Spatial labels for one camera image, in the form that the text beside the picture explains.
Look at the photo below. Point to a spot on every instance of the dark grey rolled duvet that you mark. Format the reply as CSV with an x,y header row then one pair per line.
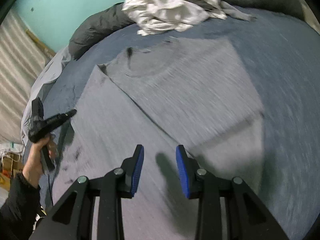
x,y
95,30

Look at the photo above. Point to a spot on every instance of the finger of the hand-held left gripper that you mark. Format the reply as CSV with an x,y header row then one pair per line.
x,y
58,121

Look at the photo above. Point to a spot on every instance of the light grey crumpled blanket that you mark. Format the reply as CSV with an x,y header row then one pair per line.
x,y
50,72

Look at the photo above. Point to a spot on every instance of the white woven sack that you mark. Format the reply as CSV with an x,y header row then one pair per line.
x,y
10,147

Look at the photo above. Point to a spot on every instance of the person's left forearm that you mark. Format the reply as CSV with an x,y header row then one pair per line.
x,y
17,210

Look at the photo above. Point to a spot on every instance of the striped beige curtain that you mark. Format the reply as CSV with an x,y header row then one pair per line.
x,y
17,80

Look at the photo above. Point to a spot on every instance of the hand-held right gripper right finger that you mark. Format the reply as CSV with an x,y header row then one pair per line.
x,y
183,173

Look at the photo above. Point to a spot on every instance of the cream tufted headboard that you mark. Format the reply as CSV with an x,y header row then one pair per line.
x,y
310,17

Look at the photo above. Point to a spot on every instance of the blue bed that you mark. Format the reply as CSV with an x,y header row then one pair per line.
x,y
287,92

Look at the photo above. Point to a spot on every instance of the grey sweater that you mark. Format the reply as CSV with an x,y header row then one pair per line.
x,y
187,85

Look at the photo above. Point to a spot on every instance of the wooden frame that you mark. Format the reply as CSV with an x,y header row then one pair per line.
x,y
41,43

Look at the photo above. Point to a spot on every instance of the person's left hand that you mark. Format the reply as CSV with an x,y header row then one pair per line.
x,y
31,170

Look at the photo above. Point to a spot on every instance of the cardboard box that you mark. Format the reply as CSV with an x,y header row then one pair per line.
x,y
10,165

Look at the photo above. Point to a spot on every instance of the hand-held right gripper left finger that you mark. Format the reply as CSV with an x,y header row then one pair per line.
x,y
137,172

